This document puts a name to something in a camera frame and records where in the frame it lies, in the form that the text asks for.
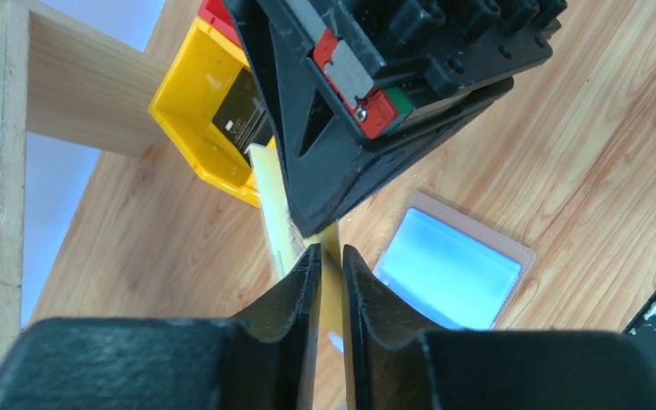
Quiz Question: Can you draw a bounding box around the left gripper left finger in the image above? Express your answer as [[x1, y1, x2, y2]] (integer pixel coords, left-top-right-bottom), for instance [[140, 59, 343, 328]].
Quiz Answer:
[[0, 244, 322, 409]]

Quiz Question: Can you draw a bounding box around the yellow plastic bin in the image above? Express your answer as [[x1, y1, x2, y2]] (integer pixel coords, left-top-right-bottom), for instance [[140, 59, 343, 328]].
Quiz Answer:
[[149, 17, 260, 207]]

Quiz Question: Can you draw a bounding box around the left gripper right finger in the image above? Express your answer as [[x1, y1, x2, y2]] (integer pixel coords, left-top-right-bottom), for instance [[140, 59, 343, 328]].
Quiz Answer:
[[343, 245, 656, 409]]

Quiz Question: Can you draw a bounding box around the wooden shelf unit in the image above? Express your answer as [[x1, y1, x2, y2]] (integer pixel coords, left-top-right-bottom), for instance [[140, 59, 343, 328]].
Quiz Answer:
[[0, 1, 167, 361]]

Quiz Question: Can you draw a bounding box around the black cards stack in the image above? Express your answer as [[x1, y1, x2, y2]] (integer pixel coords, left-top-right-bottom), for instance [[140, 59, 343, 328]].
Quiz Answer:
[[212, 68, 273, 164]]

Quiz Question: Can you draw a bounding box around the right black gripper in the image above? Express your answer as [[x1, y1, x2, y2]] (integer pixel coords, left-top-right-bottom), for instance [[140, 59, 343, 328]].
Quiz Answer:
[[226, 1, 567, 236]]

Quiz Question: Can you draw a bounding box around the pink leather card holder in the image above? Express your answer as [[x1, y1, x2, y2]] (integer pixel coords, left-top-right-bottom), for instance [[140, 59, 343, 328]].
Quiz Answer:
[[373, 192, 536, 331]]

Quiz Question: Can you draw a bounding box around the middle red plastic bin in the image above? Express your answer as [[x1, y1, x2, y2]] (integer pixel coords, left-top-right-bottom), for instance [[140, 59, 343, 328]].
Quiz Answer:
[[197, 0, 242, 47]]

